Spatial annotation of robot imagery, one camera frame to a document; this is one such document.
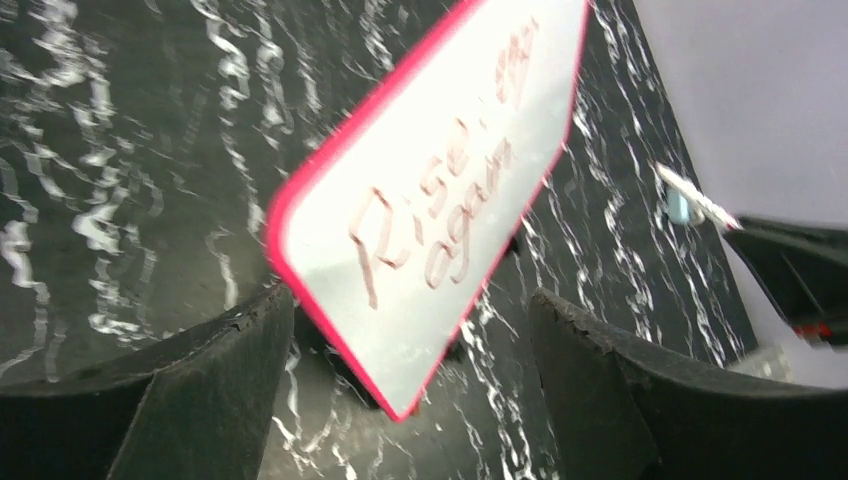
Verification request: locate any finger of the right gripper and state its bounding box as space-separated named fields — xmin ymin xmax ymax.
xmin=723 ymin=216 xmax=847 ymax=325

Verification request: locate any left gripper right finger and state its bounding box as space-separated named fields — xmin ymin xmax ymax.
xmin=528 ymin=289 xmax=847 ymax=479

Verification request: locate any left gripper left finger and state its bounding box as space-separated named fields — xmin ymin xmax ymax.
xmin=1 ymin=285 xmax=294 ymax=479

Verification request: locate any pink framed whiteboard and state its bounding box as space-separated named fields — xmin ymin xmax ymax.
xmin=266 ymin=1 xmax=590 ymax=422

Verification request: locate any black whiteboard stand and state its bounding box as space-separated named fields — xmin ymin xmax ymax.
xmin=294 ymin=307 xmax=470 ymax=410

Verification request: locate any white whiteboard marker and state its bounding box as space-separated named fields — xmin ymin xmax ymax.
xmin=655 ymin=162 xmax=742 ymax=230

